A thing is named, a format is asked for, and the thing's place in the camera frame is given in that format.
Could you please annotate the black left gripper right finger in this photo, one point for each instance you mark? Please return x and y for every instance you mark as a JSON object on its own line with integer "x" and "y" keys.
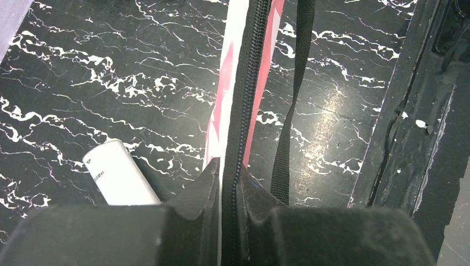
{"x": 271, "y": 233}

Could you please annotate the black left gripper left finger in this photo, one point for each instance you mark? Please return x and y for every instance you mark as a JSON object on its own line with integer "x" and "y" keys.
{"x": 181, "y": 231}

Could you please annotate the white shuttlecock tube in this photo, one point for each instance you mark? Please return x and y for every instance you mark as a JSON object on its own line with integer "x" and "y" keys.
{"x": 118, "y": 177}

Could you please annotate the pink racket cover bag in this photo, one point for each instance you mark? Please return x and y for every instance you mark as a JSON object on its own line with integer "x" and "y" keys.
{"x": 248, "y": 43}

